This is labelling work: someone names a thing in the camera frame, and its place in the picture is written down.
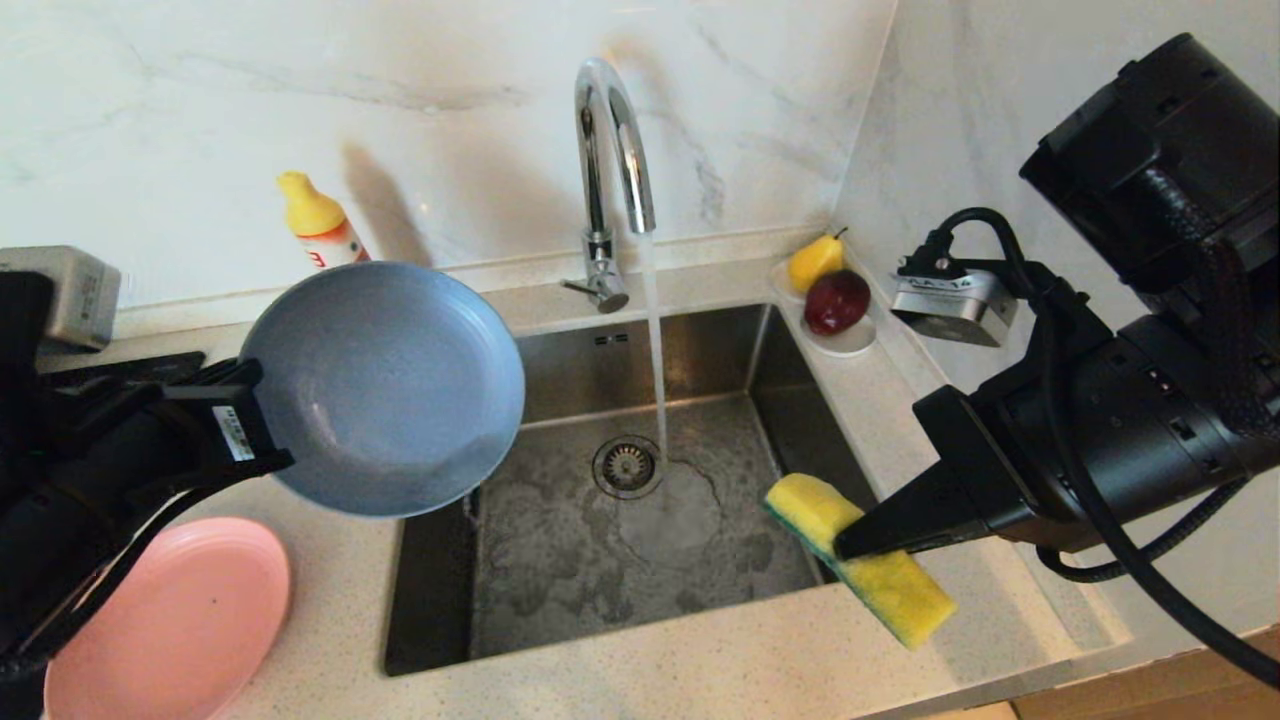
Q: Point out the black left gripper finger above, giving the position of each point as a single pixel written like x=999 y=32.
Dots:
x=255 y=468
x=215 y=378

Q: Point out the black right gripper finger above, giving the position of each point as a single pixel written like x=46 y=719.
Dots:
x=935 y=545
x=900 y=520

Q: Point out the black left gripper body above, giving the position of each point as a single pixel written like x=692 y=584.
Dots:
x=100 y=470

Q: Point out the orange dish soap bottle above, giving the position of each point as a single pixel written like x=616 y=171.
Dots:
x=315 y=215

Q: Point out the black induction cooktop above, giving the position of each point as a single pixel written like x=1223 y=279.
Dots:
x=130 y=370

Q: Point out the round metal drain strainer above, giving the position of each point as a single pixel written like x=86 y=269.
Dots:
x=625 y=467

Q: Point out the stainless steel sink basin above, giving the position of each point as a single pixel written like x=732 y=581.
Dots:
x=620 y=560

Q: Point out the dark red apple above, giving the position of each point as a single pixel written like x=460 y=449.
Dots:
x=837 y=301

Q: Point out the blue grey plate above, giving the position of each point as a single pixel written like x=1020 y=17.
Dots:
x=390 y=390

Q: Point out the yellow pear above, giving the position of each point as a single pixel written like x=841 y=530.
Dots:
x=812 y=260

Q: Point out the chrome gooseneck faucet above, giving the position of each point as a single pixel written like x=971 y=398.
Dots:
x=598 y=150

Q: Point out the pink plate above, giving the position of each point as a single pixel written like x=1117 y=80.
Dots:
x=170 y=620

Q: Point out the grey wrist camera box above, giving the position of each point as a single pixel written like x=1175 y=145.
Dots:
x=75 y=295
x=950 y=305

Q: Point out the yellow green sponge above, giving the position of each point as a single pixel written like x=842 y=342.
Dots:
x=880 y=570

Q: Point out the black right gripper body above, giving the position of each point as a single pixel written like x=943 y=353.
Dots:
x=1080 y=450

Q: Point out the small white dish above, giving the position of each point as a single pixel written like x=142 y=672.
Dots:
x=848 y=345

